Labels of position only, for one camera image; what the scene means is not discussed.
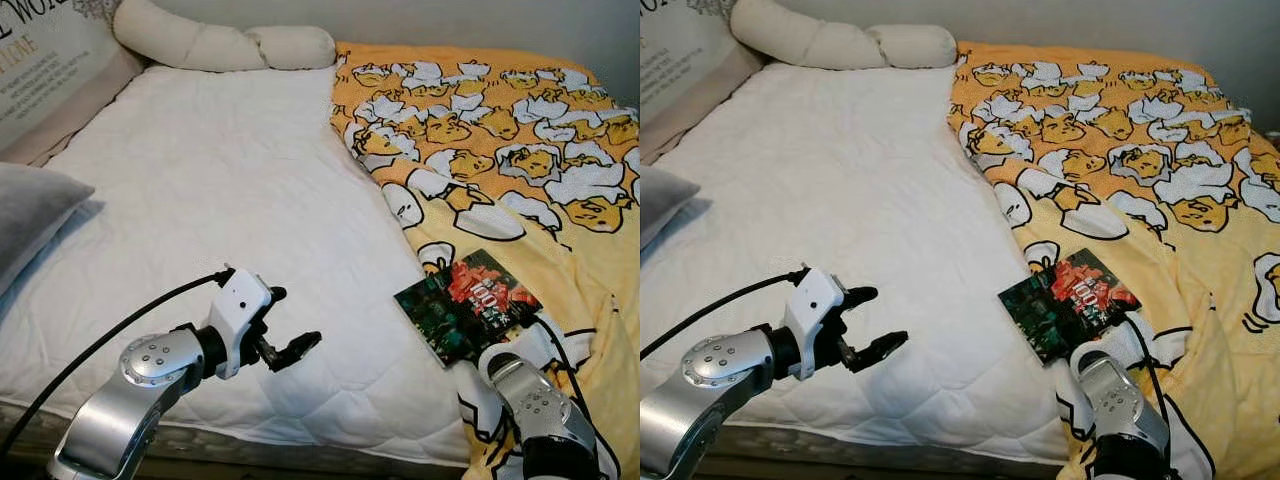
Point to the dark green red book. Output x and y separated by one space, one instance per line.
1070 305
465 305

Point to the grey pillow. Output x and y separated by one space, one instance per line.
662 205
35 215

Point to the yellow cartoon print blanket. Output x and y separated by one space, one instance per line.
490 130
1110 130

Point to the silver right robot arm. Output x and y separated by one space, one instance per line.
1115 400
540 400

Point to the white quilted mattress pad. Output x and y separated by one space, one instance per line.
220 220
840 220

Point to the grey mattress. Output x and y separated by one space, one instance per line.
300 458
900 458

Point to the beige knotted long pillow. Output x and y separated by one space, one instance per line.
200 45
820 45

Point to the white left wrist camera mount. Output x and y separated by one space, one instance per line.
238 315
812 315

